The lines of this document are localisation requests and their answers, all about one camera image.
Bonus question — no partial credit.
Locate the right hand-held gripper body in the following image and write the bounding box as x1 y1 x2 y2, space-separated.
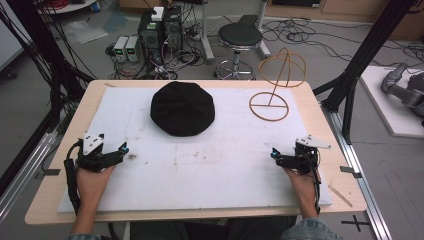
290 134 332 176

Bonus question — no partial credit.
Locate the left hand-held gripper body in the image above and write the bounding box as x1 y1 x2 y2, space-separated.
75 133 117 173

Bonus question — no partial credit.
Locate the wooden wire hat stand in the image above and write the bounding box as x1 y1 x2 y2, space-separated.
248 47 307 122

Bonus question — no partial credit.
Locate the black beret hat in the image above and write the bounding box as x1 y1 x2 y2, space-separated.
149 81 216 138

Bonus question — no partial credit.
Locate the person's right hand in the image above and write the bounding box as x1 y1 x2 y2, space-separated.
282 166 322 209

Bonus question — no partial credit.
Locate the person's left hand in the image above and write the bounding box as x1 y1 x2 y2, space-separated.
75 164 117 208

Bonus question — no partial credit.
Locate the thin wooden stick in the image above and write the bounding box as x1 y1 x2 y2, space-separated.
327 184 354 208

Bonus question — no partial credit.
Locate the white foam mat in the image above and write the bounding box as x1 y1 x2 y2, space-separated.
57 85 334 214

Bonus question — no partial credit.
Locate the white board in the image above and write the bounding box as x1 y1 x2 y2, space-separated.
359 65 424 139

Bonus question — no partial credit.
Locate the grey bench power supply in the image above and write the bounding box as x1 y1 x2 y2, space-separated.
125 35 141 63
113 35 130 63

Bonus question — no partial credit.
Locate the black computer tower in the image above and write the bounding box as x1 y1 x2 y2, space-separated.
163 6 184 54
137 11 165 66

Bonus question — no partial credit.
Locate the black round stool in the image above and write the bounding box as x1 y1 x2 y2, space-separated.
213 23 264 81

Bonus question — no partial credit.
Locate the white box on computer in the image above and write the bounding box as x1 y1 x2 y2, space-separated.
151 6 165 22

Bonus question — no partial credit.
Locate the grey table leg stand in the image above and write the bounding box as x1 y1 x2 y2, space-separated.
198 0 216 64

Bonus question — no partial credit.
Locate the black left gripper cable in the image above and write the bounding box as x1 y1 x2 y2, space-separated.
63 139 84 216

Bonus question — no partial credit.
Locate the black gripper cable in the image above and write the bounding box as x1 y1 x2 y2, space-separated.
308 149 323 216
63 139 84 216

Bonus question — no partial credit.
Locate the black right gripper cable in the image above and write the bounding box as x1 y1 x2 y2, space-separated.
308 149 323 216

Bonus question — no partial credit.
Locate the aluminium rail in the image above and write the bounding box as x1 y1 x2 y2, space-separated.
321 103 393 240
0 131 58 223

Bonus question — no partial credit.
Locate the black metal frame post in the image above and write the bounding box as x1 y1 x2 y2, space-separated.
6 0 95 128
313 0 418 144

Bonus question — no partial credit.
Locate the tangle of floor cables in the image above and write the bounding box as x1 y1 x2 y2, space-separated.
259 16 424 68

